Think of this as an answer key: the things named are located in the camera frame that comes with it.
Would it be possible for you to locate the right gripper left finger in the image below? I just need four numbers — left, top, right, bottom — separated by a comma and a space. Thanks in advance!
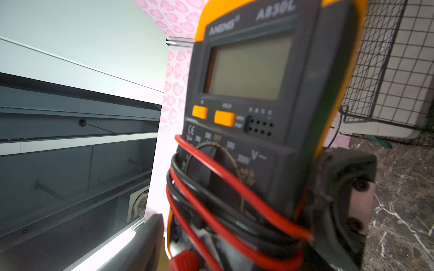
99, 214, 165, 271

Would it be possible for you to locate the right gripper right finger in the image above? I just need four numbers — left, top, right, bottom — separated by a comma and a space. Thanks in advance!
304, 148, 377, 271

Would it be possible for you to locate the yellow multimeter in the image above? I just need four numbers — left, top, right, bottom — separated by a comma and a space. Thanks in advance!
166, 1, 367, 271

